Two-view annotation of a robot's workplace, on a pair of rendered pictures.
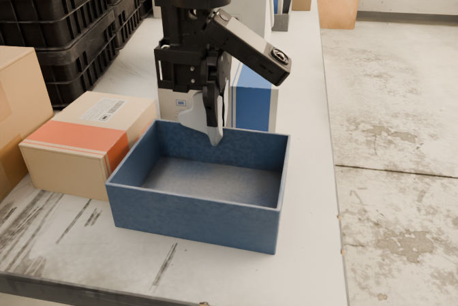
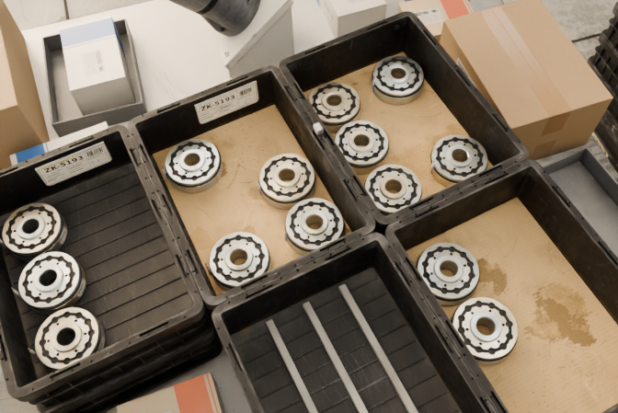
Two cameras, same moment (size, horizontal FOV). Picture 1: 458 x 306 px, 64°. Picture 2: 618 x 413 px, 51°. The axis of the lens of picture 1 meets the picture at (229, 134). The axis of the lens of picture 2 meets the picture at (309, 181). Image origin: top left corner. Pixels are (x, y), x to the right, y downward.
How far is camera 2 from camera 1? 1.80 m
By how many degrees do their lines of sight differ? 74
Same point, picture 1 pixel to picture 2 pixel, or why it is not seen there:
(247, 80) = not seen: outside the picture
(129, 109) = (417, 6)
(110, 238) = (474, 1)
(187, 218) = not seen: outside the picture
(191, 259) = not seen: outside the picture
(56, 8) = (400, 32)
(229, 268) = not seen: outside the picture
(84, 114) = (438, 21)
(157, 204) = not seen: outside the picture
